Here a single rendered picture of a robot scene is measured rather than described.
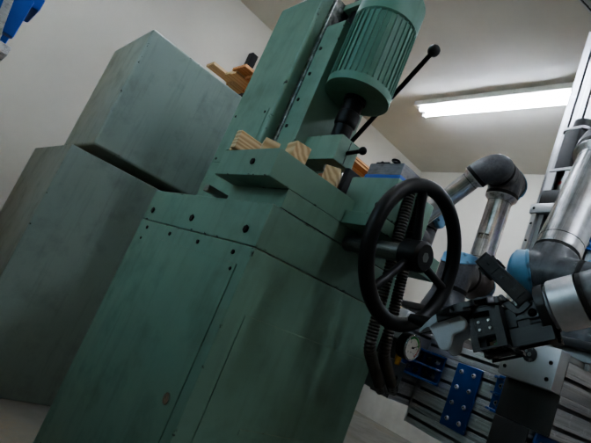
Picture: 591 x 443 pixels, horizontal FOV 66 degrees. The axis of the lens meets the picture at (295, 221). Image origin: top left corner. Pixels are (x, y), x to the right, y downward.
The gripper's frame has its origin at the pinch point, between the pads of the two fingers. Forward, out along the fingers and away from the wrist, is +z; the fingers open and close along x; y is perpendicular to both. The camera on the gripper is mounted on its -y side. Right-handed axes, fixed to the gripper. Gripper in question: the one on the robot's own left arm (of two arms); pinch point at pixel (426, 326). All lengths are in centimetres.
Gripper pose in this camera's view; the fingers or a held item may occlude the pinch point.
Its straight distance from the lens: 83.9
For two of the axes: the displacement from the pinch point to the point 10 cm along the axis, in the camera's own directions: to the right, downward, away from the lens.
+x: 6.8, 4.1, 6.0
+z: -7.3, 3.7, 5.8
